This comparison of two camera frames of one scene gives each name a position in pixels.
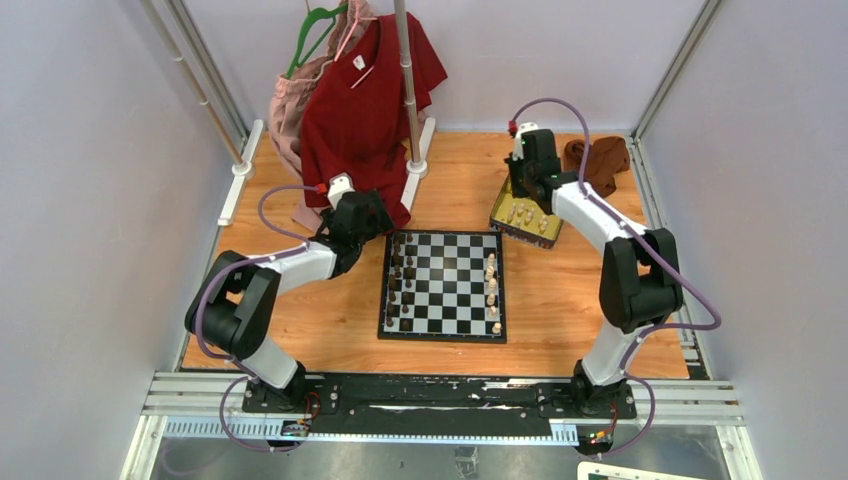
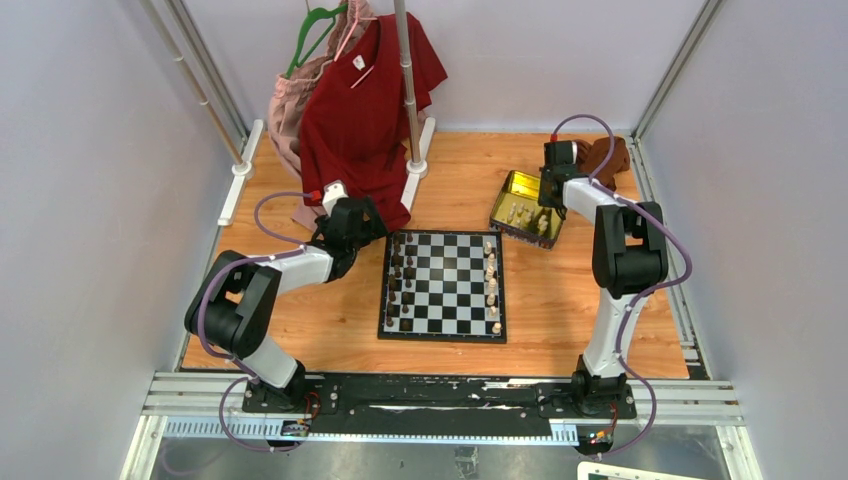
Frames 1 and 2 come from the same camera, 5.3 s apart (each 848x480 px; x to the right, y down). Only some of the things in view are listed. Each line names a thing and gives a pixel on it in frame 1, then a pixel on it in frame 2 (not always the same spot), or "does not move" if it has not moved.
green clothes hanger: [311, 15] does not move
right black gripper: [513, 167] -> [544, 200]
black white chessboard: [442, 285] does not move
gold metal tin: [523, 218] does not move
